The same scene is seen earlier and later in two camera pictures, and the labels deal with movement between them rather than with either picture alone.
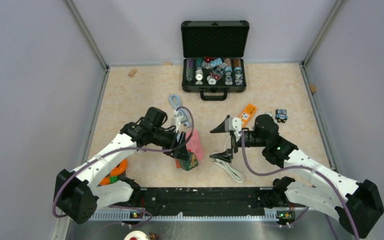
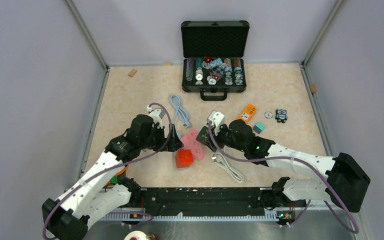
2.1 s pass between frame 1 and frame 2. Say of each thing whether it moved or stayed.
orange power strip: stayed
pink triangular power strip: stayed
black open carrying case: stayed
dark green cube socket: moved
